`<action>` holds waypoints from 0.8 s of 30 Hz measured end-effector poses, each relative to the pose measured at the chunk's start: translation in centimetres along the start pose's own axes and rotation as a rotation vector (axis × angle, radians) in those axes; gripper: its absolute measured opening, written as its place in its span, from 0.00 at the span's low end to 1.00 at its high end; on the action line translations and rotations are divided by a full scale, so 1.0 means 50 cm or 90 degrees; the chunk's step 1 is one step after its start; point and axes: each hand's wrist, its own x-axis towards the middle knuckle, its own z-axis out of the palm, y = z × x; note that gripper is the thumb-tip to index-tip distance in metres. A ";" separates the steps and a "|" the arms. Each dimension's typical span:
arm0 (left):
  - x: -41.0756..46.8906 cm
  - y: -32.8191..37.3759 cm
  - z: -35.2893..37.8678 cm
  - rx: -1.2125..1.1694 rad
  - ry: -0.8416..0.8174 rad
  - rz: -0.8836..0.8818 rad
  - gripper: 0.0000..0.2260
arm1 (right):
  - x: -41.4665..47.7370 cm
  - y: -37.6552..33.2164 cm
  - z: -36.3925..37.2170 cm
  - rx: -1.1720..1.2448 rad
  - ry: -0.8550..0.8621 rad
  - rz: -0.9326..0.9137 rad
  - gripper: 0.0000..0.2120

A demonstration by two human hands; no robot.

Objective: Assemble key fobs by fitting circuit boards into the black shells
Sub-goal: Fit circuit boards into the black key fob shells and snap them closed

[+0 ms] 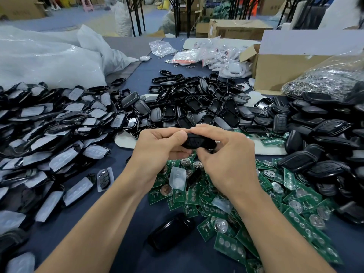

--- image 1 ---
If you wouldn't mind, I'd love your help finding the person's right hand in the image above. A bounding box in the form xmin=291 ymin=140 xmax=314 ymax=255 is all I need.
xmin=192 ymin=123 xmax=264 ymax=196

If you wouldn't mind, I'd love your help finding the person's left hand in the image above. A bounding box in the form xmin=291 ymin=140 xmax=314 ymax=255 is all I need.
xmin=128 ymin=127 xmax=195 ymax=191

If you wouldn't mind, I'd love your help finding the pile of green circuit boards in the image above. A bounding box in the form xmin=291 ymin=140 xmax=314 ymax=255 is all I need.
xmin=147 ymin=133 xmax=345 ymax=273

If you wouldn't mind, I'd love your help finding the pile of black shell halves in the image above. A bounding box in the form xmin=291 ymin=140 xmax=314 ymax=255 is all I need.
xmin=147 ymin=69 xmax=274 ymax=134

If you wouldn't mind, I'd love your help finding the lone glossy black shell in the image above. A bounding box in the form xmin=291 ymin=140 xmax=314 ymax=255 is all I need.
xmin=148 ymin=213 xmax=194 ymax=253

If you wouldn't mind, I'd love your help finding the pile of assembled black fobs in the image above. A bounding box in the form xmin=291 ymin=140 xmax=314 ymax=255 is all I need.
xmin=272 ymin=82 xmax=364 ymax=225

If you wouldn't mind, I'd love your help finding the pile of shells with pads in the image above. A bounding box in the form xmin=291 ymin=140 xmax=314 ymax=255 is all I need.
xmin=0 ymin=81 xmax=143 ymax=273

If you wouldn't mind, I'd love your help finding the person's left forearm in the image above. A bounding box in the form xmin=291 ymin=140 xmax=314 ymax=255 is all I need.
xmin=35 ymin=179 xmax=151 ymax=273

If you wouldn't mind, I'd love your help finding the person's right forearm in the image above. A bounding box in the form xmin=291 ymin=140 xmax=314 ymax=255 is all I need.
xmin=236 ymin=187 xmax=336 ymax=273

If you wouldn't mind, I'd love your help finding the clear plastic film piece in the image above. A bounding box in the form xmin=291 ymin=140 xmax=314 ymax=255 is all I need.
xmin=169 ymin=166 xmax=187 ymax=191

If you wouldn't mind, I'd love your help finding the heap of clear parts bags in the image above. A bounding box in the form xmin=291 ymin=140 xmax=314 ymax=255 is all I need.
xmin=200 ymin=38 xmax=254 ymax=79

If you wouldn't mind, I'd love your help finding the clear bag with red label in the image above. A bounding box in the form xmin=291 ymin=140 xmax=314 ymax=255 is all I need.
xmin=169 ymin=49 xmax=204 ymax=65

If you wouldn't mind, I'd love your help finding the small crumpled clear plastic bag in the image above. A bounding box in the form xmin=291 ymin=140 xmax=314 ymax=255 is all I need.
xmin=149 ymin=40 xmax=178 ymax=57

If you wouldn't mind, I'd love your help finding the large open cardboard box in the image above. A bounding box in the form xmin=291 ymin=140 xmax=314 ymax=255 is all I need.
xmin=240 ymin=29 xmax=364 ymax=93

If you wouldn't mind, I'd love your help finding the clear bag of metal parts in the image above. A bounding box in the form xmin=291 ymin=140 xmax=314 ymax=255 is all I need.
xmin=281 ymin=54 xmax=364 ymax=100

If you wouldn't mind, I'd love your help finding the brown cardboard box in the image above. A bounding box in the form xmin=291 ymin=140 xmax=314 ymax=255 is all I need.
xmin=207 ymin=19 xmax=273 ymax=41

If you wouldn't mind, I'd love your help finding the white sack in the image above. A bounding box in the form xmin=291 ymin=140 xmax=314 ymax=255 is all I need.
xmin=113 ymin=0 xmax=133 ymax=36

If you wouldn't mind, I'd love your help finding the large white plastic bag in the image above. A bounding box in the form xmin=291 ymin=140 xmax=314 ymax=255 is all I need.
xmin=0 ymin=24 xmax=139 ymax=90

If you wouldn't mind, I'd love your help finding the tan cardboard box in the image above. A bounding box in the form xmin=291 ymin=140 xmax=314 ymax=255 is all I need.
xmin=0 ymin=0 xmax=45 ymax=20

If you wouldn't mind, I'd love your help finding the black metal table frame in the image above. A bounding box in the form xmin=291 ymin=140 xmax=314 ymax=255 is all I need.
xmin=125 ymin=0 xmax=197 ymax=36

